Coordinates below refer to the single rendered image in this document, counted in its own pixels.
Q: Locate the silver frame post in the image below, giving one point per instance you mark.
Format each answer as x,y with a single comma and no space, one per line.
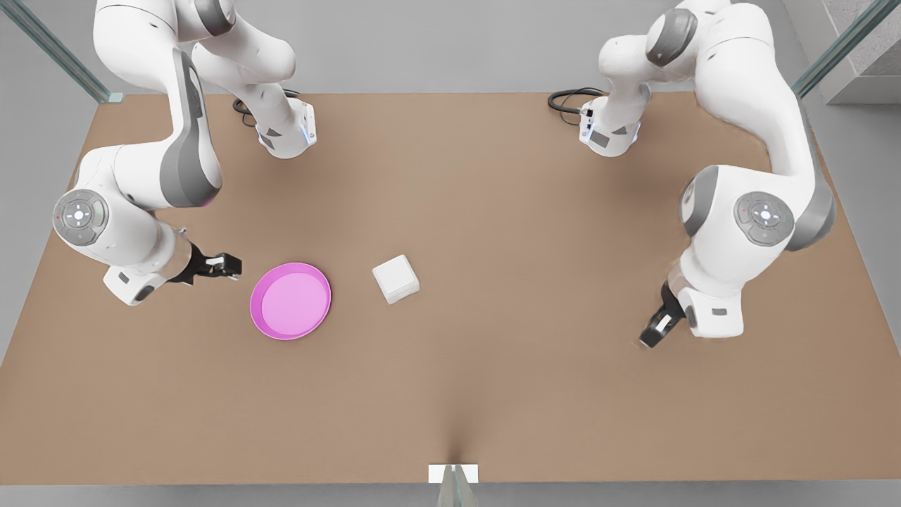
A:
56,51
454,486
838,49

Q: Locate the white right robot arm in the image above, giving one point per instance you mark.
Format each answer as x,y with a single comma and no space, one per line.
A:
141,176

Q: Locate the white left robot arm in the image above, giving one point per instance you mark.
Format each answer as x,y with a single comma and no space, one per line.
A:
746,218

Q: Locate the white square box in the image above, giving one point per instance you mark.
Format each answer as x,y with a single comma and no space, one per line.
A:
395,279

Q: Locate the pink round plate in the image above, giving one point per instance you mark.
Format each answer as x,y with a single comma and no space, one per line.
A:
290,301

